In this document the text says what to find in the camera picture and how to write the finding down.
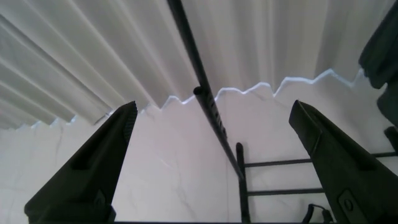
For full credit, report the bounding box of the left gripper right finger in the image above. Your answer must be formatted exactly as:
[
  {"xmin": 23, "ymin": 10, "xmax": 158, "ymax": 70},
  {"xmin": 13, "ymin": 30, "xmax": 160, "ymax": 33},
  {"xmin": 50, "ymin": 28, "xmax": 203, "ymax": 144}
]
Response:
[{"xmin": 288, "ymin": 99, "xmax": 398, "ymax": 224}]

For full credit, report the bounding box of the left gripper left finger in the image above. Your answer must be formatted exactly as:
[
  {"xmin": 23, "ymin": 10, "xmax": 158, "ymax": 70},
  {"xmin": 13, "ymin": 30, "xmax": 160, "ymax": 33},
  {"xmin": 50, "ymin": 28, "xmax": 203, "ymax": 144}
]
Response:
[{"xmin": 24, "ymin": 100, "xmax": 139, "ymax": 223}]

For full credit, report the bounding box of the dark grey long-sleeved shirt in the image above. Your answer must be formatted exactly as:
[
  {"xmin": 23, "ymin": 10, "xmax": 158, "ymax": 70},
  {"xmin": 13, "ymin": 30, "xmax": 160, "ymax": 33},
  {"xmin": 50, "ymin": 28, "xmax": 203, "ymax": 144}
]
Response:
[{"xmin": 358, "ymin": 0, "xmax": 398, "ymax": 127}]

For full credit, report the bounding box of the black clothes rack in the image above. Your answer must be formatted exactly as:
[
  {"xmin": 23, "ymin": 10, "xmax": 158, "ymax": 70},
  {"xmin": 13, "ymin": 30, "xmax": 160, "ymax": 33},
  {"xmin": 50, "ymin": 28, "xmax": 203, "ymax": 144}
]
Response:
[{"xmin": 166, "ymin": 0, "xmax": 398, "ymax": 223}]

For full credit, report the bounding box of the white curtain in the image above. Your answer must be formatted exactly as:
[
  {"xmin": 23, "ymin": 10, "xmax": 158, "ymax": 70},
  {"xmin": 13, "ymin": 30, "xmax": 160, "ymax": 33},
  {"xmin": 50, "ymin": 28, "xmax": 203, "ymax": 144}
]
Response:
[{"xmin": 0, "ymin": 0, "xmax": 396, "ymax": 130}]

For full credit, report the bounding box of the black cable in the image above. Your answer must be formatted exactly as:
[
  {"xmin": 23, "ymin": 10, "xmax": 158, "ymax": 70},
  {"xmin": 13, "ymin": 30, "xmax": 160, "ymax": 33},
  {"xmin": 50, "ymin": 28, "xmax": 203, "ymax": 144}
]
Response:
[{"xmin": 302, "ymin": 203, "xmax": 335, "ymax": 223}]

